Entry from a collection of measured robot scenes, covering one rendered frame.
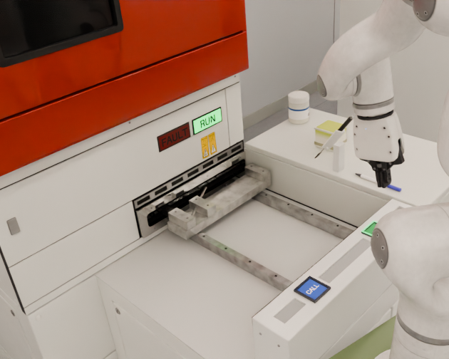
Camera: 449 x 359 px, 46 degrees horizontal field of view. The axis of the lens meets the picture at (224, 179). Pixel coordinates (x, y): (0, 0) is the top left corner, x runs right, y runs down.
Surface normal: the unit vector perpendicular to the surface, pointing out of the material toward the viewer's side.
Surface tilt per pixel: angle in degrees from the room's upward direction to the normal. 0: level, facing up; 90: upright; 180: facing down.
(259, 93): 90
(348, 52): 64
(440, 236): 47
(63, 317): 90
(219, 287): 0
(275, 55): 90
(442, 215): 14
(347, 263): 0
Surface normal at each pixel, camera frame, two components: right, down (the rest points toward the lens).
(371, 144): -0.70, 0.41
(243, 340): -0.08, -0.86
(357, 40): -0.59, -0.06
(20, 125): 0.71, 0.31
